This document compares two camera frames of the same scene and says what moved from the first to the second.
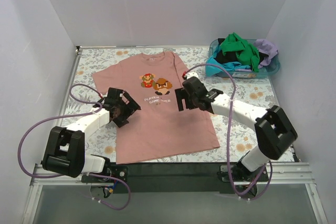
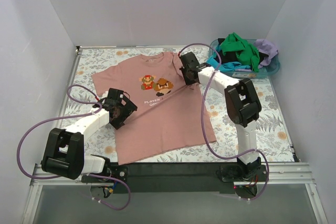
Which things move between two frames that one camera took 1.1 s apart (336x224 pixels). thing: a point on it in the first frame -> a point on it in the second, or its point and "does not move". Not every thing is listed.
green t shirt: x=249 y=55 does not move
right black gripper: x=187 y=98 -> x=184 y=70
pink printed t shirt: x=158 y=129 does not move
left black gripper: x=126 y=109 does not move
